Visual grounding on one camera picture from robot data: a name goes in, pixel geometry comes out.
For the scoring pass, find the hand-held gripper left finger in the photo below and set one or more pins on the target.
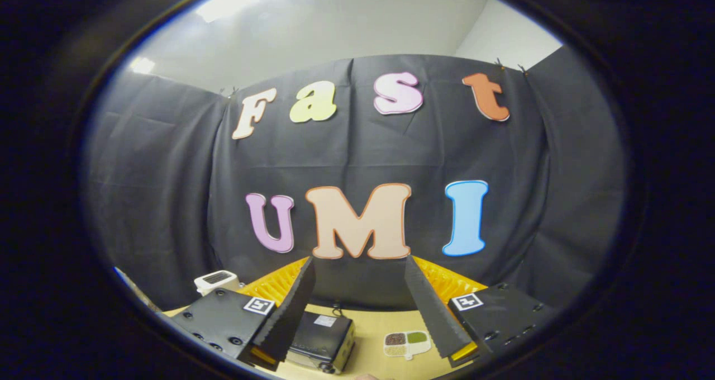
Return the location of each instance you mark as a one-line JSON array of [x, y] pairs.
[[290, 307]]

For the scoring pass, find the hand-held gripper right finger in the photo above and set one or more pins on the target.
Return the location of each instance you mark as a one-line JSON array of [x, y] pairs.
[[430, 307]]

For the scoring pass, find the black toaster oven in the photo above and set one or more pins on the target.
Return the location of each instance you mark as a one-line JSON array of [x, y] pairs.
[[321, 338]]

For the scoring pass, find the white divided dish with beans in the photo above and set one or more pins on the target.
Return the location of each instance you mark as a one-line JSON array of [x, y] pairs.
[[406, 343]]

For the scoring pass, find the white plastic device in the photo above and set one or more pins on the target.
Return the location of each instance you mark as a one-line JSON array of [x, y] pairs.
[[215, 282]]

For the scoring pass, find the black backdrop cloth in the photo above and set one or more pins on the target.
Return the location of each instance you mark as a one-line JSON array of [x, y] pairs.
[[391, 156]]

